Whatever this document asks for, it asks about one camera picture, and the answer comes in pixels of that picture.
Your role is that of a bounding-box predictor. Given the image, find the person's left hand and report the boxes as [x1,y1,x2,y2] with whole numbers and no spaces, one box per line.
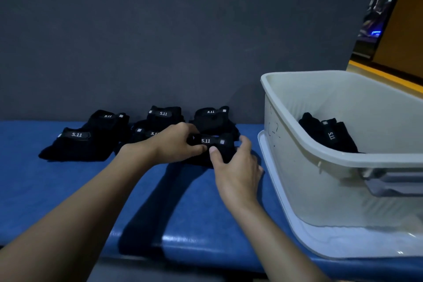
[146,122,208,165]

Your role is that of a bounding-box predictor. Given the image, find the blue padded mat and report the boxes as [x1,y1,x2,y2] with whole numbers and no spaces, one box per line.
[0,121,423,282]

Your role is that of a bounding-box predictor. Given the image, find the white plastic bin lid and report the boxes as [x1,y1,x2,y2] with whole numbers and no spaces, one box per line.
[257,130,423,260]

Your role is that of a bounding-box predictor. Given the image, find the white plastic bin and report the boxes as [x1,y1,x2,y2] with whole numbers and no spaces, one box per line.
[260,70,423,228]

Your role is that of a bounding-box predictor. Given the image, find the yellow wooden panel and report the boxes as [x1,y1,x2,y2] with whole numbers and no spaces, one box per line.
[346,0,423,95]

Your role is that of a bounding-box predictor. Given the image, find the black glove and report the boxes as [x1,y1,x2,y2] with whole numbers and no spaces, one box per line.
[186,133,237,169]
[38,127,114,163]
[115,120,160,155]
[82,110,130,142]
[298,112,365,154]
[146,106,185,131]
[189,106,241,141]

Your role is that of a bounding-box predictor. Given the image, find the person's right hand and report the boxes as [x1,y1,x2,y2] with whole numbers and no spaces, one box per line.
[209,135,264,210]

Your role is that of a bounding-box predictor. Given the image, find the person's left forearm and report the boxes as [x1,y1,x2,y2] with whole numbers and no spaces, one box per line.
[0,142,156,282]

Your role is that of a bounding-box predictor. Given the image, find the person's right forearm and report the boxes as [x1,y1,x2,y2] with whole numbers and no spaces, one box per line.
[227,200,332,282]

